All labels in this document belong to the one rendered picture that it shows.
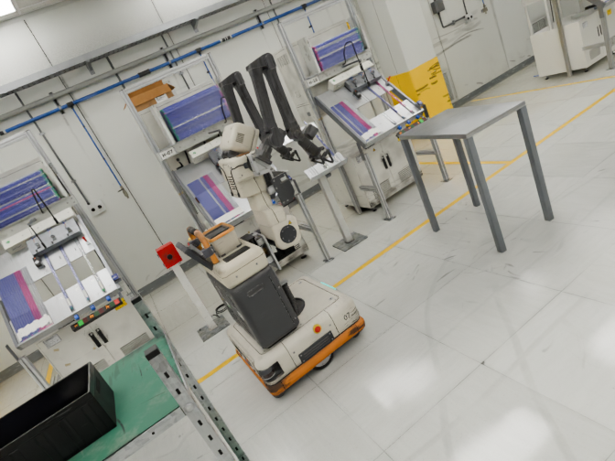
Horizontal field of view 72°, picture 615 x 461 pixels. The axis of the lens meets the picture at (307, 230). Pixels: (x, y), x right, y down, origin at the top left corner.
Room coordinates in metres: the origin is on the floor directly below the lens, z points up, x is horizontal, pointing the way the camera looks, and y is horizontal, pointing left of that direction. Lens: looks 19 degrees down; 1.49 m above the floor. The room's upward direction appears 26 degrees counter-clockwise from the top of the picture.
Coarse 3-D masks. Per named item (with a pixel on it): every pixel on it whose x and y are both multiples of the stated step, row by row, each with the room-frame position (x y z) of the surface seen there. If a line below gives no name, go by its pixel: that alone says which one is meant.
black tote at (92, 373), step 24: (72, 384) 1.01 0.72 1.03; (96, 384) 0.95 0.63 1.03; (24, 408) 0.97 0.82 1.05; (48, 408) 0.98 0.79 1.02; (72, 408) 0.86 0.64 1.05; (96, 408) 0.87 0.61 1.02; (0, 432) 0.94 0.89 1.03; (24, 432) 0.96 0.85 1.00; (48, 432) 0.83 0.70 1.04; (72, 432) 0.85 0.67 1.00; (96, 432) 0.86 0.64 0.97; (0, 456) 0.80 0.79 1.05; (24, 456) 0.81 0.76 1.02; (48, 456) 0.82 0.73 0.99
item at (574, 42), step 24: (528, 0) 5.59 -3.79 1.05; (552, 0) 5.28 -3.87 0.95; (600, 0) 4.83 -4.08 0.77; (528, 24) 5.67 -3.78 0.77; (552, 24) 5.40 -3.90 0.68; (576, 24) 5.11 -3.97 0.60; (600, 24) 5.21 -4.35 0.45; (552, 48) 5.44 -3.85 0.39; (576, 48) 5.16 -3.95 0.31; (600, 48) 5.18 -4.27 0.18; (552, 72) 5.50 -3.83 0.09
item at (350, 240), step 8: (320, 184) 3.48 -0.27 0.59; (328, 184) 3.47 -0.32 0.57; (328, 192) 3.46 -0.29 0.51; (328, 200) 3.48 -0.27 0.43; (336, 200) 3.47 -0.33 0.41; (336, 208) 3.47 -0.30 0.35; (336, 216) 3.46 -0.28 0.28; (344, 224) 3.47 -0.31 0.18; (344, 232) 3.46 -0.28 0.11; (352, 232) 3.63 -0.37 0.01; (344, 240) 3.51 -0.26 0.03; (352, 240) 3.47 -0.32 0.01; (360, 240) 3.41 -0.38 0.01; (344, 248) 3.39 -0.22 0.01
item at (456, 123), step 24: (432, 120) 2.95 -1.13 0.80; (456, 120) 2.66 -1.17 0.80; (480, 120) 2.42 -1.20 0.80; (528, 120) 2.39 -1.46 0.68; (408, 144) 2.94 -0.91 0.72; (456, 144) 3.04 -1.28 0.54; (528, 144) 2.40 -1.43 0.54; (480, 168) 2.30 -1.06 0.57; (480, 192) 2.32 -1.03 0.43; (432, 216) 2.94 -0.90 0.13; (552, 216) 2.39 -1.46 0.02
